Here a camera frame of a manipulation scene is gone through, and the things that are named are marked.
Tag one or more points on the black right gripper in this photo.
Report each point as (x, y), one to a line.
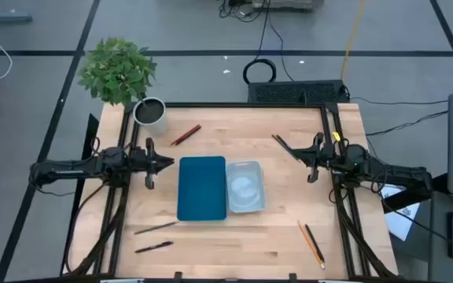
(326, 157)

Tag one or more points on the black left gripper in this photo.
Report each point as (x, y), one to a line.
(149, 163)

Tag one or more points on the red pencil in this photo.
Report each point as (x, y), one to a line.
(185, 135)

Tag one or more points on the black pencil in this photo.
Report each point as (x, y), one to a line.
(315, 243)

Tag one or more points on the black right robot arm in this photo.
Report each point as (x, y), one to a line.
(399, 175)

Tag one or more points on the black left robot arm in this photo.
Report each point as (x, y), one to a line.
(73, 171)

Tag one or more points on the yellow tag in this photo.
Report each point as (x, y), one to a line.
(336, 136)

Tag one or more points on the blue plastic bin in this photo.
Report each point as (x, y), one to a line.
(201, 188)

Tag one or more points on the white plant pot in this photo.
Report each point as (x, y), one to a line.
(149, 111)

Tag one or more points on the black computer case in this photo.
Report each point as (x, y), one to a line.
(297, 92)

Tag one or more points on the grey pencil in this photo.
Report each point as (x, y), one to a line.
(156, 227)

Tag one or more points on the orange pencil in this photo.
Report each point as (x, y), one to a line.
(311, 244)

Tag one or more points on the green leafy plant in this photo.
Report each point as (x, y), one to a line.
(116, 72)

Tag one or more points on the white paper sheet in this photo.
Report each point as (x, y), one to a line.
(401, 222)

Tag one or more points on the grey box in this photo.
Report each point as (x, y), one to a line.
(285, 4)

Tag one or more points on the blue-grey table foot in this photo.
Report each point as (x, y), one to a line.
(2, 17)

